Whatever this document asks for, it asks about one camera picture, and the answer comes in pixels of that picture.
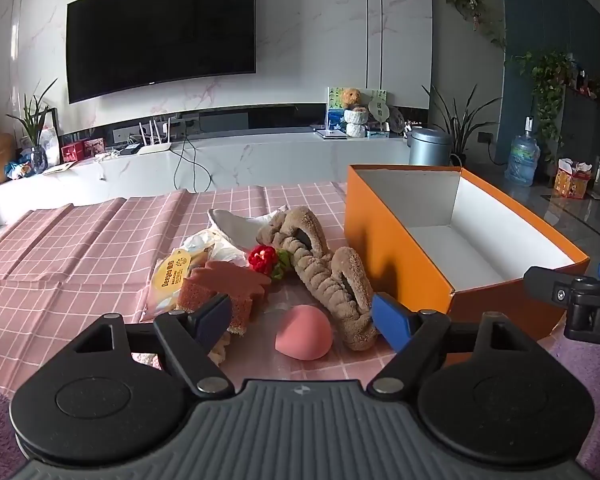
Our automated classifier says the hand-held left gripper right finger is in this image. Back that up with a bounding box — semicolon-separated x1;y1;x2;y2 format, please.
369;293;536;396

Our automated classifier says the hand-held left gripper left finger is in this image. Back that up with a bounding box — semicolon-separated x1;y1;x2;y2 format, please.
72;293;235;397

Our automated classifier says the brown plush slipper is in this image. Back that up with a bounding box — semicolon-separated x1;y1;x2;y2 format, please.
256;207;331;281
280;240;381;352

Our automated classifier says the yellow snack packet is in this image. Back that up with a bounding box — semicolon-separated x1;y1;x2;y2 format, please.
142;245;216;323

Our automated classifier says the red knitted flower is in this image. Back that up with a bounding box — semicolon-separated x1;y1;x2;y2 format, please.
247;245;294;283

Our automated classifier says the orange cardboard box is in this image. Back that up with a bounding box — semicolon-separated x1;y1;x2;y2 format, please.
344;163;592;341

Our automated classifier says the pink egg-shaped sponge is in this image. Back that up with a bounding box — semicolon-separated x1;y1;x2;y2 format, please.
275;307;332;361

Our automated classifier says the white plastic bag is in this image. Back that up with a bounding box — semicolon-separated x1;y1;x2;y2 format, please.
180;205;291;268

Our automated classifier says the purple fleece cloth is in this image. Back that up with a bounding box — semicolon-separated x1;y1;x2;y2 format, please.
0;337;600;480

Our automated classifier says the white oval pad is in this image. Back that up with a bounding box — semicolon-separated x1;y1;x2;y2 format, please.
207;208;262;251

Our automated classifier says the blue water jug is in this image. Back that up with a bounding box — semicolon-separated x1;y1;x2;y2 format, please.
504;134;541;187

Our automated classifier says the pink checked tablecloth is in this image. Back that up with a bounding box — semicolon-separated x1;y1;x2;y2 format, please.
0;180;571;396

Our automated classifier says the white marble television cabinet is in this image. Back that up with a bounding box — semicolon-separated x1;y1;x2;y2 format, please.
0;130;416;228

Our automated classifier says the grey pedal trash can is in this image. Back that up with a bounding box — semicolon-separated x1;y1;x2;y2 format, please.
408;126;453;167

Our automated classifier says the long-leaf potted plant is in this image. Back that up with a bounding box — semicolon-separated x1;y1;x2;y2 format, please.
422;82;501;166

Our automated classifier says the white router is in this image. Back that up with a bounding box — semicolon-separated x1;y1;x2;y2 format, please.
137;116;173;155

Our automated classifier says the green shelf plant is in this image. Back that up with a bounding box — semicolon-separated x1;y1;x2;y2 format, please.
507;50;576;161

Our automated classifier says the blue and green painting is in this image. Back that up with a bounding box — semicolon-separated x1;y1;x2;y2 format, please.
326;86;388;133

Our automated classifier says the beige paper envelope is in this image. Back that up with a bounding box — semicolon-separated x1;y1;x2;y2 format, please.
42;160;78;176

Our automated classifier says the potted plant in blue vase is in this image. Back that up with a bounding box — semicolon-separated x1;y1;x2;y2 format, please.
7;77;61;176

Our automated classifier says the hanging ivy plant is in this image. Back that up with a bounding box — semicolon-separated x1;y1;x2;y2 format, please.
442;0;508;51

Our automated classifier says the black cable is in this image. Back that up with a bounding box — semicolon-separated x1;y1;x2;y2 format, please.
172;137;216;193

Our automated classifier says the black wall television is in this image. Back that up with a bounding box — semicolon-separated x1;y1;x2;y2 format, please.
66;0;257;105

